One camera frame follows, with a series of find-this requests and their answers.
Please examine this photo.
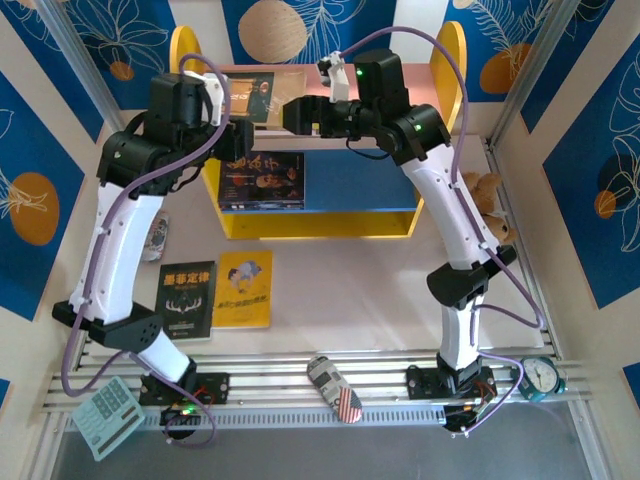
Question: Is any dark blue sage cover book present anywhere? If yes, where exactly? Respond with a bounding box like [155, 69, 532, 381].
[218, 204, 306, 211]
[218, 151, 306, 203]

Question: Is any brown scroll cover book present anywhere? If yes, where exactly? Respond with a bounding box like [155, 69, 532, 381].
[227, 71, 307, 132]

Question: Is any yellow cartoon cover book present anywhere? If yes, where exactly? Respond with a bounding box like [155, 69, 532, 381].
[212, 249, 275, 330]

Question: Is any black antler cover book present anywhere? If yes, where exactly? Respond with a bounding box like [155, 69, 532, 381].
[154, 260, 217, 344]

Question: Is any yellow pink blue bookshelf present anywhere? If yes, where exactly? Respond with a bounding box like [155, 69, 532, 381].
[169, 20, 469, 240]

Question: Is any newsprint flag pencil case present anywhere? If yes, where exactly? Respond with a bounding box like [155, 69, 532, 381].
[142, 212, 171, 264]
[306, 355, 362, 424]

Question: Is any brown teddy bear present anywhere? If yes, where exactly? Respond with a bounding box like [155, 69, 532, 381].
[459, 171, 519, 246]

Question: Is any small black controller board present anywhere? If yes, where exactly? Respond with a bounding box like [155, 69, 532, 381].
[442, 403, 484, 435]
[159, 403, 202, 430]

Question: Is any mint green calculator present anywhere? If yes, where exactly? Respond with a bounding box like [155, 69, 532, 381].
[71, 375, 147, 462]

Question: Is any teal alarm clock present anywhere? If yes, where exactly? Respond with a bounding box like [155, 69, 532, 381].
[514, 355, 569, 404]

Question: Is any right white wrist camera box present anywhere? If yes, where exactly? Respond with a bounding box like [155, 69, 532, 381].
[318, 51, 355, 101]

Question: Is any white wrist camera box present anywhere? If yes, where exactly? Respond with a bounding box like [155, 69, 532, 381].
[182, 71, 232, 127]
[318, 51, 355, 101]

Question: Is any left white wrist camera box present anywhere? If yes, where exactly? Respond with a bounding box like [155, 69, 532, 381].
[182, 71, 232, 127]

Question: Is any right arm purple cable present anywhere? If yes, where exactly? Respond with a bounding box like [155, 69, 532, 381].
[339, 25, 546, 437]

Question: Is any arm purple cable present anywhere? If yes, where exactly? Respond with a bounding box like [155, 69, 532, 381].
[62, 53, 232, 448]
[339, 25, 546, 437]

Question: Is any aluminium corner post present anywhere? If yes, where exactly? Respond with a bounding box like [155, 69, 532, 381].
[489, 0, 576, 149]
[34, 0, 141, 157]

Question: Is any aluminium side rail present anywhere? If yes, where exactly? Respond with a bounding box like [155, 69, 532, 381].
[484, 139, 564, 354]

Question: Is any aluminium rail frame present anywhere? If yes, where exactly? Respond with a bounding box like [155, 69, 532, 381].
[39, 349, 594, 416]

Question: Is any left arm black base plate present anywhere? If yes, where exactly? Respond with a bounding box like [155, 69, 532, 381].
[138, 372, 231, 406]

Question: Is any slotted grey cable duct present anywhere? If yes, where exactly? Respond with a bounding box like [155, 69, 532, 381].
[64, 407, 449, 431]

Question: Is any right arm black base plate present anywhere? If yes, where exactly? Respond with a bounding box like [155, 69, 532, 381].
[404, 364, 496, 401]

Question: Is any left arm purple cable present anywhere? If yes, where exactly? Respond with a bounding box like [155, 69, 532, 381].
[62, 53, 232, 448]

